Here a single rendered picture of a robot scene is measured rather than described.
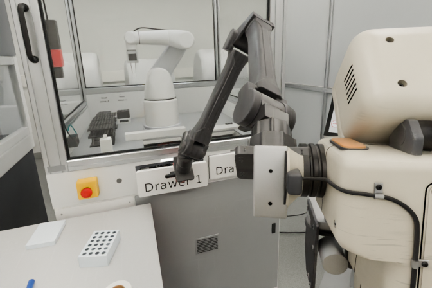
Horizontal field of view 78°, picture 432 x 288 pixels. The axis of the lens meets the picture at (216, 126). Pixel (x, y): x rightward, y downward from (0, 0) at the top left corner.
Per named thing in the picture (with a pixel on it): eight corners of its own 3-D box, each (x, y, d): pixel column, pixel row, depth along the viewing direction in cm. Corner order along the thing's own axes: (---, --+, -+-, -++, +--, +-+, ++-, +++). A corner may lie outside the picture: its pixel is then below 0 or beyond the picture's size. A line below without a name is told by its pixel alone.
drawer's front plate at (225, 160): (267, 170, 128) (268, 148, 125) (210, 179, 120) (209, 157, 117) (266, 168, 130) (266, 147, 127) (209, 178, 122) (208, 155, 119)
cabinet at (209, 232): (280, 297, 153) (285, 168, 133) (85, 361, 124) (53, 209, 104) (225, 210, 241) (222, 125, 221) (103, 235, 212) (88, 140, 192)
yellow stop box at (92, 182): (98, 198, 103) (95, 180, 101) (78, 201, 101) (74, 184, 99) (99, 191, 108) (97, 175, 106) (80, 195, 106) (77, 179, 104)
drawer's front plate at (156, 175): (207, 185, 115) (207, 161, 112) (138, 197, 107) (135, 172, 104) (207, 183, 116) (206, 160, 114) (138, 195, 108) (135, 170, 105)
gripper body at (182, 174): (188, 156, 106) (190, 147, 100) (194, 180, 100) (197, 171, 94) (172, 159, 104) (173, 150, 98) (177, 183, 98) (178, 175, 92)
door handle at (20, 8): (35, 63, 87) (22, 0, 82) (26, 63, 86) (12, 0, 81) (39, 63, 91) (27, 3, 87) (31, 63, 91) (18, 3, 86)
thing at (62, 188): (282, 169, 133) (283, 141, 129) (53, 209, 104) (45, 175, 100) (221, 125, 221) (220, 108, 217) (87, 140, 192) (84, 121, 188)
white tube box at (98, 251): (108, 266, 79) (106, 255, 78) (79, 267, 79) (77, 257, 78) (120, 238, 91) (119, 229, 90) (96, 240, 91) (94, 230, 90)
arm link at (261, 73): (251, -1, 76) (278, 17, 80) (226, 36, 86) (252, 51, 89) (255, 107, 47) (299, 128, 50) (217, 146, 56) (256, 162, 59)
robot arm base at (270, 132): (234, 153, 42) (314, 155, 40) (236, 114, 46) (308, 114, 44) (237, 179, 48) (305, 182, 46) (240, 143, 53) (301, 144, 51)
